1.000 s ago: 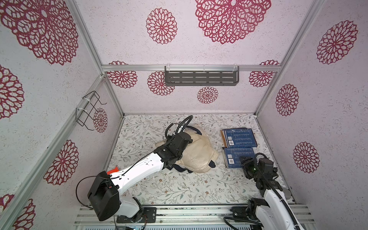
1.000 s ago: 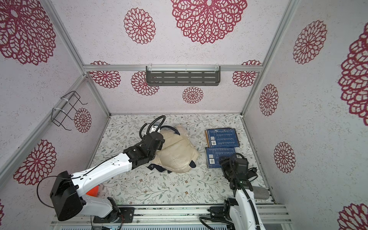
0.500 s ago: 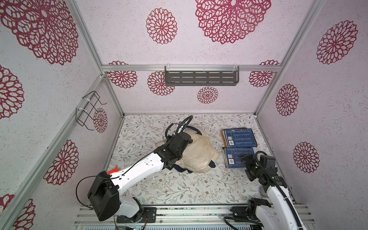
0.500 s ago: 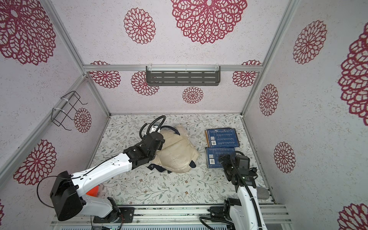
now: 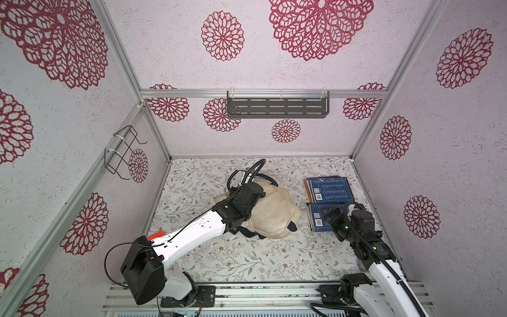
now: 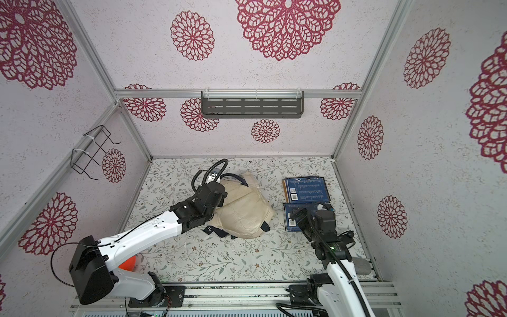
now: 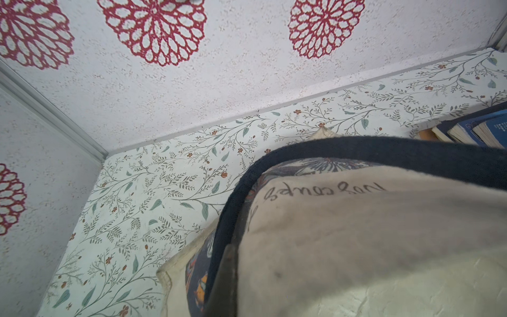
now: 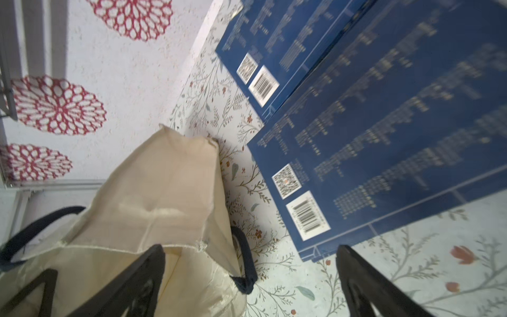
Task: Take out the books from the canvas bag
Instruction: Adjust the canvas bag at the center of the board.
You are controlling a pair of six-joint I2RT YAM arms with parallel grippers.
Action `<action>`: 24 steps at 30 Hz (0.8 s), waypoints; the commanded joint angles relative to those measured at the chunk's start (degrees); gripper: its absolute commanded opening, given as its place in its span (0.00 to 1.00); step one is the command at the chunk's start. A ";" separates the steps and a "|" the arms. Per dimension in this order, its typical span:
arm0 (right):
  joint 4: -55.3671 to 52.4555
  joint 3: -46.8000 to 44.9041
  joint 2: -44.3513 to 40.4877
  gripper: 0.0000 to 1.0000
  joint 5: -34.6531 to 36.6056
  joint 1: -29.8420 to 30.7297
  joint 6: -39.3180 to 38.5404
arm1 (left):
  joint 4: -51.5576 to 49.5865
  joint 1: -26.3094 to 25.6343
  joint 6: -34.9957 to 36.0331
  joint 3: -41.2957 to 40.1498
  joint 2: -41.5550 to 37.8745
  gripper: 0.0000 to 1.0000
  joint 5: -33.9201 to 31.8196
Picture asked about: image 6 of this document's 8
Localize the blue book carried rightward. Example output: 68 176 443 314
283 203 335 232

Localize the cream canvas tote bag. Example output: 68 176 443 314
203 173 274 239

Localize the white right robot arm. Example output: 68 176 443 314
289 203 374 316

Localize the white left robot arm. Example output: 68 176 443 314
69 182 227 307

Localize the grey oblong stone object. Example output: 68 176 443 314
352 257 372 276

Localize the red plastic object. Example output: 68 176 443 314
118 256 136 272

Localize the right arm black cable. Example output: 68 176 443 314
275 213 371 317

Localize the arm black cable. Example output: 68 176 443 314
191 158 230 193
275 213 371 317

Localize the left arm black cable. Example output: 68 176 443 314
191 158 230 193

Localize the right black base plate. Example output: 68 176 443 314
287 284 320 306

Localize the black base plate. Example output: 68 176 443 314
127 285 186 309
287 284 320 306

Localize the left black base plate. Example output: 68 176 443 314
127 285 186 309

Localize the aluminium front rail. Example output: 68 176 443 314
69 281 403 314

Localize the grey slotted wall shelf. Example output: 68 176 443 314
201 91 304 119

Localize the black wire wall rack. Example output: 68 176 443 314
69 125 121 181

